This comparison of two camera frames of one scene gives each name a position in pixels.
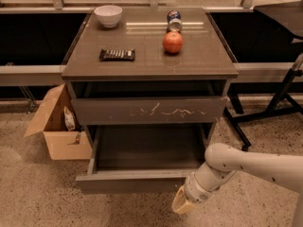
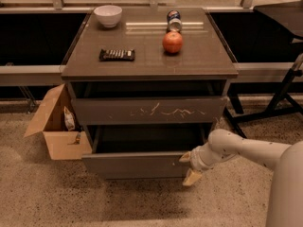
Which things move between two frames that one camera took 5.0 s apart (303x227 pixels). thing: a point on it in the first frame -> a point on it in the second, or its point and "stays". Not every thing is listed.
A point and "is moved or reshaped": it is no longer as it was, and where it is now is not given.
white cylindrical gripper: x=196 y=189 -> x=198 y=162
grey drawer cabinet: x=149 y=66 stays
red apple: x=172 y=42 stays
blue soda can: x=174 y=23 stays
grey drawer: x=154 y=157 is moved or reshaped
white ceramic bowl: x=109 y=15 stays
